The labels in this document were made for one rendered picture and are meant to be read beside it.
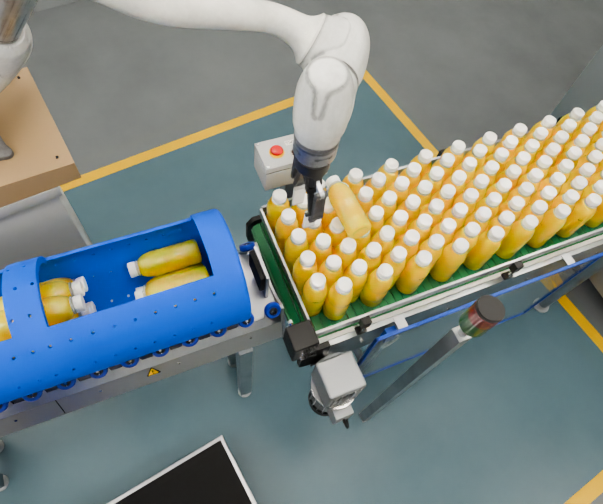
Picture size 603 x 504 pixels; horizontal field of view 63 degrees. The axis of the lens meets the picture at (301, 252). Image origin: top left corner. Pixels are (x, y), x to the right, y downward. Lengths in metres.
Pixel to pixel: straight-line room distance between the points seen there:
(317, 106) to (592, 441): 2.15
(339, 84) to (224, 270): 0.47
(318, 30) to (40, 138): 0.88
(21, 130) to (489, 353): 2.10
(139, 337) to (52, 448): 1.27
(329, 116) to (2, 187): 0.93
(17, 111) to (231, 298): 0.86
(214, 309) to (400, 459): 1.38
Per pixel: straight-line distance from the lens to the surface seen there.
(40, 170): 1.49
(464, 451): 2.38
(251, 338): 1.37
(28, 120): 1.61
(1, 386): 1.17
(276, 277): 1.42
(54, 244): 1.76
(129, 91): 3.21
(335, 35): 0.98
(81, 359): 1.13
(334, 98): 0.85
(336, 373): 1.38
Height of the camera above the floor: 2.18
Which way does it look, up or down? 61 degrees down
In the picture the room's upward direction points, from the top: 12 degrees clockwise
